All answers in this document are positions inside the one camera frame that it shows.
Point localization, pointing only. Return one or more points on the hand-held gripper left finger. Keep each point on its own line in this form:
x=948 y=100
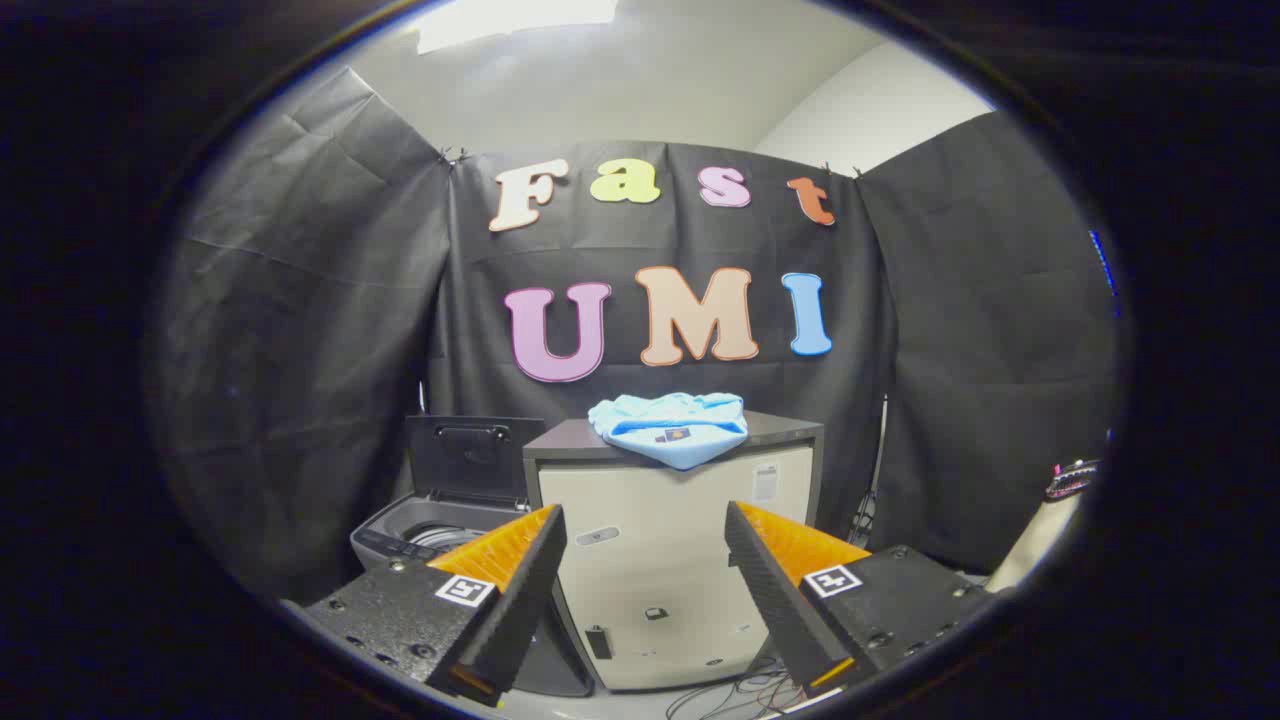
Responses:
x=520 y=600

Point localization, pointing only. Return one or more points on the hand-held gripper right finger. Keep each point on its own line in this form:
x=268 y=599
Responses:
x=775 y=590

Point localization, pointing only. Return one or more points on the grey washing machine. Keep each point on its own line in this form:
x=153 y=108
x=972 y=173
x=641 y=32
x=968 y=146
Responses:
x=400 y=535

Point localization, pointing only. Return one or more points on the light blue shirt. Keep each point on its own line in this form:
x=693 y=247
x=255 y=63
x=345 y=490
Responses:
x=670 y=425

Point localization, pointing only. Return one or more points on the grey and cream cabinet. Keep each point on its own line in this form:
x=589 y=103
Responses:
x=650 y=540

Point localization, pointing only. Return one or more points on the beige object with striped band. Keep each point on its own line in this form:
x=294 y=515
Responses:
x=1035 y=545

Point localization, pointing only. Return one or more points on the black backdrop cloth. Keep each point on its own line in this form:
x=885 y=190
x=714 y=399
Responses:
x=330 y=350

